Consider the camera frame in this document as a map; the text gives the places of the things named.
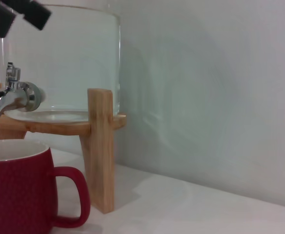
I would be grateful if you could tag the red ceramic cup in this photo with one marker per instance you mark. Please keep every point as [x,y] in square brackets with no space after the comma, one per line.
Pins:
[18,195]

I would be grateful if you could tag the glass water dispenser jar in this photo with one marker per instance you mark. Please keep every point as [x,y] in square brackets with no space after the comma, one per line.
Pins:
[71,61]

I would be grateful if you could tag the wooden dispenser stand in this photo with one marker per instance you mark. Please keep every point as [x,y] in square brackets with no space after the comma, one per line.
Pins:
[99,151]

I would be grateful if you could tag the chrome faucet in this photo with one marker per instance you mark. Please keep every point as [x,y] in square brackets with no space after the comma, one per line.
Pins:
[18,97]

